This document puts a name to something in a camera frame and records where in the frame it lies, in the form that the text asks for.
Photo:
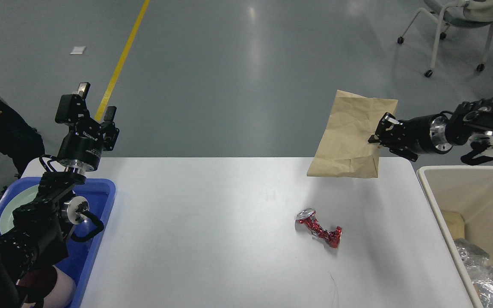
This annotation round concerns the brown paper bag front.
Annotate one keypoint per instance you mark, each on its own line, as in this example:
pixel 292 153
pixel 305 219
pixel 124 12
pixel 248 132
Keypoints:
pixel 344 150

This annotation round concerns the pink mug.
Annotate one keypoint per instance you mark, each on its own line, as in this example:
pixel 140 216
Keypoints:
pixel 48 287

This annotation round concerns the blue plastic tray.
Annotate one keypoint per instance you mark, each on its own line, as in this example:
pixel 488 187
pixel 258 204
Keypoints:
pixel 100 194

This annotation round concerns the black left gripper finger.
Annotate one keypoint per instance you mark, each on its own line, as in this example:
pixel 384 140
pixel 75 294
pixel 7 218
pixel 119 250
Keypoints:
pixel 109 131
pixel 72 107

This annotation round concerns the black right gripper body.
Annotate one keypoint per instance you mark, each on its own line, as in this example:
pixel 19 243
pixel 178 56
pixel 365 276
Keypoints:
pixel 422 135

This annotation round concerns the mint green plate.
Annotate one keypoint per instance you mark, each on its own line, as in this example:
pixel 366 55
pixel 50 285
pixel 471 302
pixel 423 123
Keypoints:
pixel 19 197

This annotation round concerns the grey office chair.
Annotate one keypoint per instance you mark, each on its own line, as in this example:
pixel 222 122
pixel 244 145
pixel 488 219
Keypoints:
pixel 465 14

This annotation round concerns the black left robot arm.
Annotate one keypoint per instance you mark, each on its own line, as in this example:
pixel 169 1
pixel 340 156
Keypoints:
pixel 43 226

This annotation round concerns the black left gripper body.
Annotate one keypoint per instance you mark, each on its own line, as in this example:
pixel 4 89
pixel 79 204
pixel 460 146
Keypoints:
pixel 83 144

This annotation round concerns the aluminium foil sheet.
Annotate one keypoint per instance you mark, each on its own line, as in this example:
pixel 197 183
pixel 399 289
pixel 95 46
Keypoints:
pixel 471 254

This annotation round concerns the beige plastic bin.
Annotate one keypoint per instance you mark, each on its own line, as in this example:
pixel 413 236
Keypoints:
pixel 467 190

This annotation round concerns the red foil wrapper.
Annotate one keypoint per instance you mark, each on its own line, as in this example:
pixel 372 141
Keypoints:
pixel 308 218

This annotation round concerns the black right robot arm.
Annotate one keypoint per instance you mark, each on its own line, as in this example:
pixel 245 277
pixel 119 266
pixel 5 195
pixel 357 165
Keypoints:
pixel 471 123

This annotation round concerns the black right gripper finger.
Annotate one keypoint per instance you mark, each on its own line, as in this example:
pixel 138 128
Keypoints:
pixel 386 141
pixel 389 127

